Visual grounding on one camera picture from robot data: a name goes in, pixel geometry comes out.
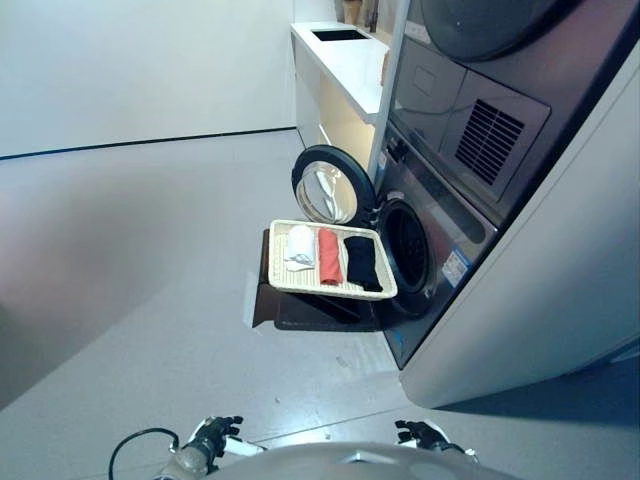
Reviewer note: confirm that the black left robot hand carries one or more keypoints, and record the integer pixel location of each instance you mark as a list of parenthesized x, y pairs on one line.
[(212, 437)]

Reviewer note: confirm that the dark brown stool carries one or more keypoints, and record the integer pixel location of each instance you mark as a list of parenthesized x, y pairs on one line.
[(300, 312)]

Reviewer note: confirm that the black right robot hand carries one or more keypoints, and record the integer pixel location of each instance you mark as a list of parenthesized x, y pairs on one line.
[(425, 435)]

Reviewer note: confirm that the silver robot torso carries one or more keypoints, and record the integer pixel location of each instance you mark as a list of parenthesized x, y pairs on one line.
[(350, 465)]

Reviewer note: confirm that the white appliance enclosure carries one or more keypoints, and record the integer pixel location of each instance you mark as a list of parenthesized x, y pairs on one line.
[(550, 300)]

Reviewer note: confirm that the cream wicker basket tray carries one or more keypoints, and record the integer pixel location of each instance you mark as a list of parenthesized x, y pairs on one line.
[(300, 280)]

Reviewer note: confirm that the grey stacked dryer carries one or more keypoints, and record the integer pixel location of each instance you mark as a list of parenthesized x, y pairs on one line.
[(450, 90)]

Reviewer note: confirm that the black cloth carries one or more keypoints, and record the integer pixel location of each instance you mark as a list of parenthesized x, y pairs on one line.
[(360, 260)]

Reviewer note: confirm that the grey front-load washing machine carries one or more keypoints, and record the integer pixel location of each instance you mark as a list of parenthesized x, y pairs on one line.
[(440, 220)]

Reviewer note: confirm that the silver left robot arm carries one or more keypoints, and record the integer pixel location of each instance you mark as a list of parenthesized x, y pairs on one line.
[(175, 467)]

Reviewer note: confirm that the round washing machine door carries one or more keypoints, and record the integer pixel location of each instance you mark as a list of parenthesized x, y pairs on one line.
[(360, 175)]

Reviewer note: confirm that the white counter cabinet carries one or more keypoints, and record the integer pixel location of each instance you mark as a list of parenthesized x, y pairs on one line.
[(350, 70)]

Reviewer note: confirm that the red cloth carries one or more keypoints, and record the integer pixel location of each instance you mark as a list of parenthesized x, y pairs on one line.
[(330, 255)]

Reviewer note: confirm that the white cloth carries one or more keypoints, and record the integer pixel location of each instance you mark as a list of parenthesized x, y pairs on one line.
[(300, 245)]

